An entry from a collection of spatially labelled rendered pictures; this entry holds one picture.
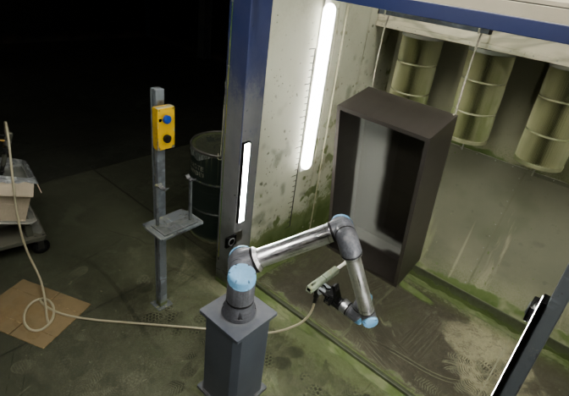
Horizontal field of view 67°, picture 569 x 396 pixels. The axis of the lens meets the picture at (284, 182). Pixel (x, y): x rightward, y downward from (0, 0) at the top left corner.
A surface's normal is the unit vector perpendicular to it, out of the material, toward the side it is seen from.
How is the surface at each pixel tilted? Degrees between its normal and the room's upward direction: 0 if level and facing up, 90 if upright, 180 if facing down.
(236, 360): 90
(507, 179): 57
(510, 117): 90
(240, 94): 90
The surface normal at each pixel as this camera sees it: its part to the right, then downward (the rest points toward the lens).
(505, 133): -0.66, 0.28
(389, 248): 0.00, -0.80
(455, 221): -0.49, -0.25
